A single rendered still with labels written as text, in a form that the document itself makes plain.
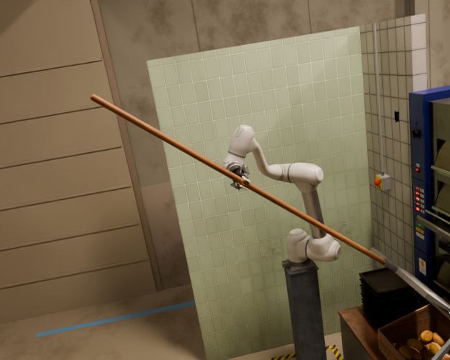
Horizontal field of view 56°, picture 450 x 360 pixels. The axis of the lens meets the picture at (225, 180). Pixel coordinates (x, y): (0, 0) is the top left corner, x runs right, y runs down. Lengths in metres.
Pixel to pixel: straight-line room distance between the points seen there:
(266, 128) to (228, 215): 0.75
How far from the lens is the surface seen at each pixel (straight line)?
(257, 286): 3.72
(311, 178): 2.66
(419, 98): 2.84
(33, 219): 5.11
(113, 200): 4.85
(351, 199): 3.68
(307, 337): 3.45
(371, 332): 3.27
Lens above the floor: 2.55
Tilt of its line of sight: 16 degrees down
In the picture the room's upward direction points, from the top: 9 degrees counter-clockwise
